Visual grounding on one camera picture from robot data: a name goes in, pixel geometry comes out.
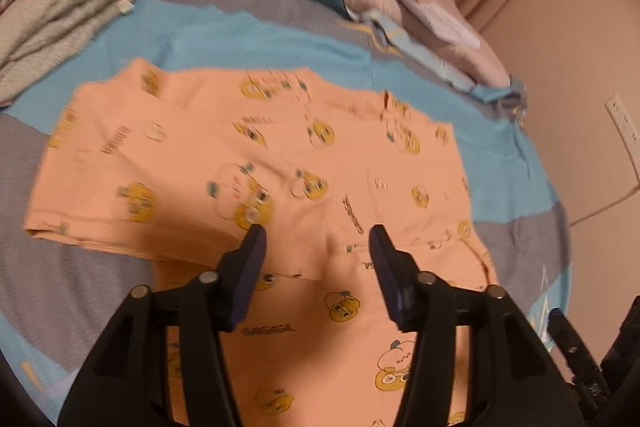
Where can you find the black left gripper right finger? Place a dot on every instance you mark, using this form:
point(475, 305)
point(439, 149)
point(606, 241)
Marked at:
point(512, 378)

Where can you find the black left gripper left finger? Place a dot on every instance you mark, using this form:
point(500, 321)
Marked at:
point(125, 378)

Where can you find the pink cartoon print baby garment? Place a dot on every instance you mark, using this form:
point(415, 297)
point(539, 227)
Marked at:
point(179, 165)

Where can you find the folded grey clothes stack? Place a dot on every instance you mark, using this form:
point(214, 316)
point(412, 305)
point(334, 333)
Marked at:
point(39, 35)

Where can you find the white printed paper sheets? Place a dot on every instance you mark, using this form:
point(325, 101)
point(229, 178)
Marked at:
point(446, 27)

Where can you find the blue grey patterned bed sheet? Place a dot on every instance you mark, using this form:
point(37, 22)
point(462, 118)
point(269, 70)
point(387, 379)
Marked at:
point(56, 299)

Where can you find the white wall socket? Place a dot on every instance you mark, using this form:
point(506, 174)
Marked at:
point(626, 128)

